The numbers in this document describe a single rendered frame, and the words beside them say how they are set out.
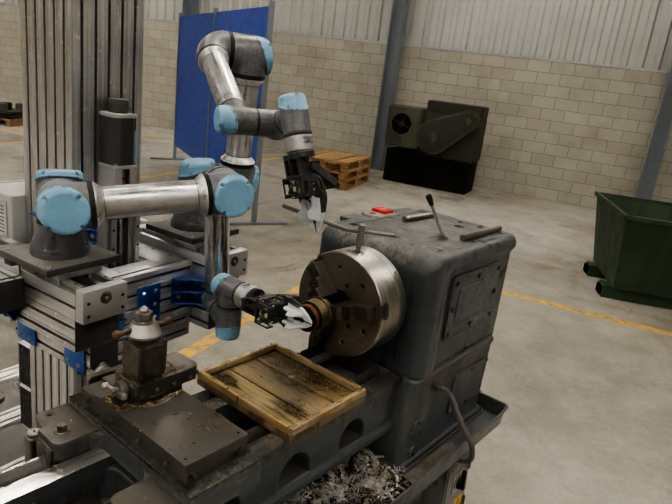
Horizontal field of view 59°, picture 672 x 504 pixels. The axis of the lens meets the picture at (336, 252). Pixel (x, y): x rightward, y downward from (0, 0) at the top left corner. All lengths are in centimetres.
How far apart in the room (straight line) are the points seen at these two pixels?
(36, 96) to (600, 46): 1032
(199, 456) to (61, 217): 67
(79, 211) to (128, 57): 62
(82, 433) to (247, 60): 117
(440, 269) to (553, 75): 988
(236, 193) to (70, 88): 58
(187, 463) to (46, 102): 120
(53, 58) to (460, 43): 1033
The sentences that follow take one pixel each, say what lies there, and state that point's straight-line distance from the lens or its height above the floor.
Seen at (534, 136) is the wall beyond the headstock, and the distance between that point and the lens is 1149.
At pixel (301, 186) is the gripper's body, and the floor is 143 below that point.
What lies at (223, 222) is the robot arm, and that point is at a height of 126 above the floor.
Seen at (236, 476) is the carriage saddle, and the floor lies 91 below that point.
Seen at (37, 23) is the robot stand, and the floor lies 175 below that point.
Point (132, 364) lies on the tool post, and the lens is 139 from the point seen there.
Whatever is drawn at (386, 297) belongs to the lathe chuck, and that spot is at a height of 115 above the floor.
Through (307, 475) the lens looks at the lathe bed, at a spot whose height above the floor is 71.
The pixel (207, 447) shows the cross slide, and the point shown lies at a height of 97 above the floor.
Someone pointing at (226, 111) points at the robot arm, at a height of 159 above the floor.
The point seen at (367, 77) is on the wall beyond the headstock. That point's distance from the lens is 1229.
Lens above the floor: 172
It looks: 17 degrees down
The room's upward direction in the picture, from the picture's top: 7 degrees clockwise
